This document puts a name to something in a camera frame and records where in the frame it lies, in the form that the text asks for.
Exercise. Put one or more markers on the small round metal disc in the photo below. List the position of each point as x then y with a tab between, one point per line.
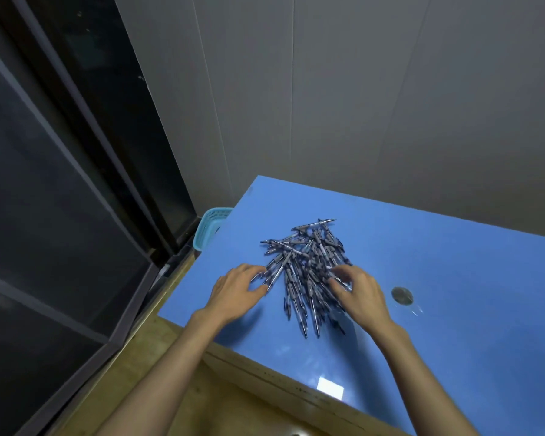
402	296

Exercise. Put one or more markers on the pile of grey pens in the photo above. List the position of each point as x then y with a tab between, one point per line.
306	263

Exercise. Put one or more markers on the person's right forearm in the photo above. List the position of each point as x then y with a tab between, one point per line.
427	390

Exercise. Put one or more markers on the blue plastic basket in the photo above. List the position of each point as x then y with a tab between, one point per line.
206	227

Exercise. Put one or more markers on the person's left forearm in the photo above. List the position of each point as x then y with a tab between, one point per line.
163	381

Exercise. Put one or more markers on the blue table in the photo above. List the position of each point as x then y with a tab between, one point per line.
458	249

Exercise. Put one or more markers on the person's left hand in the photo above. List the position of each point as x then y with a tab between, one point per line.
234	295

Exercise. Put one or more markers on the person's right hand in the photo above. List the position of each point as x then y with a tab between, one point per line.
368	299

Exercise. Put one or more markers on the black shelf unit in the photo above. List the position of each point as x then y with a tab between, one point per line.
63	199

